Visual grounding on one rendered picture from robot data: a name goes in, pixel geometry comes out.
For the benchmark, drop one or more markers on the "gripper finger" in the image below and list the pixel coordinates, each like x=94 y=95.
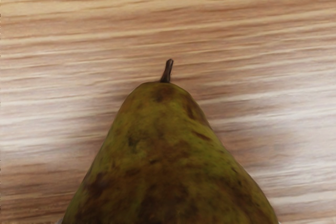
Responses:
x=59 y=221

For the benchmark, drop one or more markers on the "green brown speckled pear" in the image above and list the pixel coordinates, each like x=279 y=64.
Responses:
x=168 y=161

